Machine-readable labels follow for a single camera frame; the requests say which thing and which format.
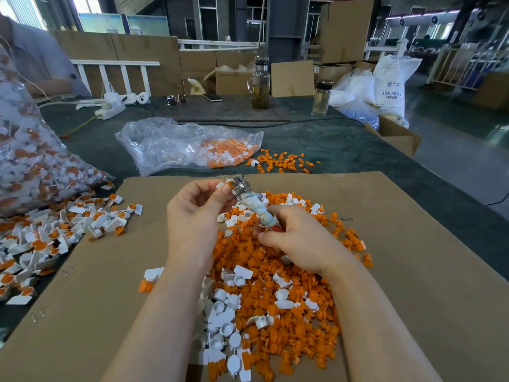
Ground open brown cardboard box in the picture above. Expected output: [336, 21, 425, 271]
[365, 115, 423, 158]

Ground dark steel pillar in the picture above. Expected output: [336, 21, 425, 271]
[267, 0, 310, 62]

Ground glass tea jar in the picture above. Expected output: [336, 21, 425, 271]
[247, 56, 272, 110]

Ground scatter of orange offcuts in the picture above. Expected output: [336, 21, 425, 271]
[247, 149, 321, 173]

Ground person's right hand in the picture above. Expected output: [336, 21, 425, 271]
[257, 204, 361, 277]

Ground row of upright cardboard sheets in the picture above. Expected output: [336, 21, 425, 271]
[50, 31, 262, 98]

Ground open cardboard box with paper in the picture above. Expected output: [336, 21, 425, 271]
[203, 63, 259, 97]

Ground person's left forearm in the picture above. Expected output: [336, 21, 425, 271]
[102, 262, 212, 382]

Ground tall brown cardboard box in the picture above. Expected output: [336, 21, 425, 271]
[319, 0, 375, 64]

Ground large clear bag of seals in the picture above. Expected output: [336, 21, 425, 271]
[0, 47, 114, 218]

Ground glass bottle with black lid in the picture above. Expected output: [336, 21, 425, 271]
[312, 79, 334, 116]

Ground small clear plastic bag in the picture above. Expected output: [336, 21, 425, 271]
[115, 117, 265, 177]

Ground white railing frame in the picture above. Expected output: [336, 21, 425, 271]
[71, 59, 161, 98]

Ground white power strip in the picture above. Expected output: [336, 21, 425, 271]
[75, 91, 151, 121]

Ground white metal rack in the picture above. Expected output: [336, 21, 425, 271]
[428, 42, 509, 91]

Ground white woven sack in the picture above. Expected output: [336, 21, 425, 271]
[373, 39, 423, 126]

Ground brown cardboard sheet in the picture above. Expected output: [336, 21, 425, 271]
[0, 175, 246, 382]
[241, 171, 509, 382]

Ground person's left hand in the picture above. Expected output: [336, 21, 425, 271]
[165, 179, 237, 271]

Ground silver red-handled pliers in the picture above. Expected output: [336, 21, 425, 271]
[226, 175, 281, 229]

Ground clear blue plastic bag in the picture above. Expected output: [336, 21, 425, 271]
[328, 69, 381, 129]

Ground pile of assembled white-orange parts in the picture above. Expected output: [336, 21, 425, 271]
[0, 182, 144, 349]

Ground pile of orange and white parts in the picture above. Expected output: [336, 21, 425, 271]
[139, 189, 374, 382]

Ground flat brown cardboard panel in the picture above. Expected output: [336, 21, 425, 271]
[271, 59, 316, 98]

